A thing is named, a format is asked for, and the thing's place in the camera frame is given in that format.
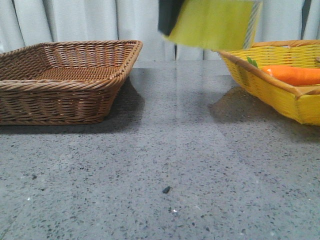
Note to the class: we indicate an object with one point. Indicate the yellow tape roll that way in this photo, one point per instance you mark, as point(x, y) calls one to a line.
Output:
point(218, 25)

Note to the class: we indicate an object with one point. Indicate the white pleated curtain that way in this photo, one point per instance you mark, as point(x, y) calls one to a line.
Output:
point(28, 22)

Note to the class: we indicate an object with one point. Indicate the brown wicker basket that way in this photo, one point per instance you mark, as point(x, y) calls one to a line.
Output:
point(64, 83)

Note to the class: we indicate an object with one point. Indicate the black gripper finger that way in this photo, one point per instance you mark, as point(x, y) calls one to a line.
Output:
point(168, 12)

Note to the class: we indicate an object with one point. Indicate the small black debris piece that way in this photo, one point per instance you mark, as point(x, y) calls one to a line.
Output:
point(166, 190)

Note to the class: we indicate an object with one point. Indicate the yellow wicker basket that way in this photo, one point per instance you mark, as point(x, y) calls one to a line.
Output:
point(300, 103)

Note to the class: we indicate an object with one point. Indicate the orange toy carrot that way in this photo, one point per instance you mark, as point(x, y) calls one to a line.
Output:
point(294, 76)

